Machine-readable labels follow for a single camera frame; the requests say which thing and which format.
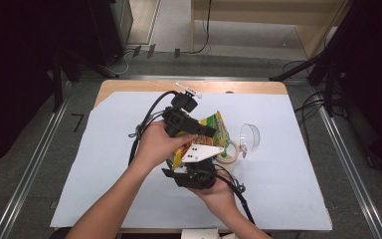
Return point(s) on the black cabinet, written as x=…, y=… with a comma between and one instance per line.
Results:
x=106, y=26

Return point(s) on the aluminium floor rail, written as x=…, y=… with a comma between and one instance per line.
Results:
x=30, y=179
x=354, y=181

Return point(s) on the white table sheet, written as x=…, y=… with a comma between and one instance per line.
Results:
x=278, y=186

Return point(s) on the black stand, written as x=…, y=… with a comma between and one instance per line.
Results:
x=57, y=86
x=295, y=69

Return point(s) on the person's right hand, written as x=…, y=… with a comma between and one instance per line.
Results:
x=220, y=199

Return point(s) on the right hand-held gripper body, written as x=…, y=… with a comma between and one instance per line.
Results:
x=195, y=176

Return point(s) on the wooden shelf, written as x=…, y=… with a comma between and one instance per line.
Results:
x=262, y=13

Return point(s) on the wooden jar lid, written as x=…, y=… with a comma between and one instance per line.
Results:
x=229, y=160

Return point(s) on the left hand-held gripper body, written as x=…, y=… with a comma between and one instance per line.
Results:
x=179, y=121

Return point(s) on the yellow green snack packet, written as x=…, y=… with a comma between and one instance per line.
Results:
x=220, y=131

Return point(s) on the white box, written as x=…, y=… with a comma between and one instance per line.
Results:
x=199, y=234

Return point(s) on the person's left hand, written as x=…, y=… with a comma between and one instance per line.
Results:
x=155, y=147

